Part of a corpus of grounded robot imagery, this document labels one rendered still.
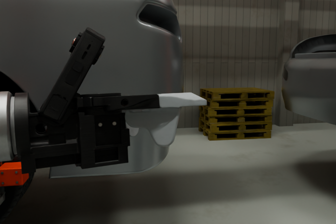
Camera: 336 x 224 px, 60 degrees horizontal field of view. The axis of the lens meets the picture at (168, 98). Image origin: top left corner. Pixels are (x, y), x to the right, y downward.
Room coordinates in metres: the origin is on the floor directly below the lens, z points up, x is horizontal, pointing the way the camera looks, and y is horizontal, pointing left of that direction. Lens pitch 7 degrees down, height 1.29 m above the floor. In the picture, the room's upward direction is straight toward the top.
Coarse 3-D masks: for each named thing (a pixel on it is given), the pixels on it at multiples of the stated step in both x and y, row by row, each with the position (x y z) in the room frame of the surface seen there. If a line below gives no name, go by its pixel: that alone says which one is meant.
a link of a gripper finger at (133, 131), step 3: (123, 111) 0.41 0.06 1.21; (132, 111) 0.42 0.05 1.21; (135, 111) 0.43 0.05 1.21; (138, 111) 0.44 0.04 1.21; (126, 123) 0.41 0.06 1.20; (126, 126) 0.41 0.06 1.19; (129, 126) 0.42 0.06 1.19; (129, 129) 0.42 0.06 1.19; (132, 129) 0.42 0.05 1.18; (135, 129) 0.43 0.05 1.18; (138, 129) 0.43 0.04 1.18; (129, 132) 0.42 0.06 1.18; (132, 132) 0.42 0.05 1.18; (135, 132) 0.43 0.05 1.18; (132, 135) 0.42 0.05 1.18
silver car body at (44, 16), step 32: (0, 0) 1.26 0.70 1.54; (32, 0) 1.28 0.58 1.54; (64, 0) 1.30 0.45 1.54; (96, 0) 1.32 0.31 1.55; (128, 0) 1.34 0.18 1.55; (160, 0) 1.40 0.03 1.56; (0, 32) 1.26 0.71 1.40; (32, 32) 1.28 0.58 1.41; (64, 32) 1.30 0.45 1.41; (128, 32) 1.34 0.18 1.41; (160, 32) 1.39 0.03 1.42; (0, 64) 1.26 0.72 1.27; (32, 64) 1.28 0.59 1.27; (64, 64) 1.30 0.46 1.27; (96, 64) 1.32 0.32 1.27; (128, 64) 1.34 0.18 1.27; (160, 64) 1.39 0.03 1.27; (32, 96) 1.28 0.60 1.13; (128, 160) 1.34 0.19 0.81; (160, 160) 1.43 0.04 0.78
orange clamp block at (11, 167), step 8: (0, 168) 1.05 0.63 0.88; (8, 168) 1.05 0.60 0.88; (16, 168) 1.06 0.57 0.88; (0, 176) 1.05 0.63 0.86; (8, 176) 1.05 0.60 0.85; (16, 176) 1.05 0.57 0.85; (24, 176) 1.08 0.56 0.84; (0, 184) 1.05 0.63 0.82; (8, 184) 1.05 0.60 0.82; (16, 184) 1.05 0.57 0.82
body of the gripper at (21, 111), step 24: (24, 96) 0.30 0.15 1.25; (96, 96) 0.32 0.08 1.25; (24, 120) 0.29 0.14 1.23; (48, 120) 0.31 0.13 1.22; (72, 120) 0.32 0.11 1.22; (96, 120) 0.32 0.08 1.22; (120, 120) 0.33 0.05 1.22; (24, 144) 0.29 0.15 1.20; (48, 144) 0.31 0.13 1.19; (72, 144) 0.32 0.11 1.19; (96, 144) 0.32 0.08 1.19; (120, 144) 0.32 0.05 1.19; (24, 168) 0.29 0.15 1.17
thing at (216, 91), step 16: (208, 96) 4.90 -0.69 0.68; (224, 96) 4.96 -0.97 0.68; (240, 96) 4.69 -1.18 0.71; (256, 96) 5.07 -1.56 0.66; (272, 96) 4.79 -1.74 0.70; (208, 112) 4.65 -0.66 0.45; (224, 112) 4.97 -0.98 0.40; (240, 112) 4.69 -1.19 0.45; (256, 112) 4.97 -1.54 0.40; (208, 128) 4.89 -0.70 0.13; (224, 128) 4.89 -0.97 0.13; (240, 128) 4.68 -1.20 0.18; (256, 128) 4.81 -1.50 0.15
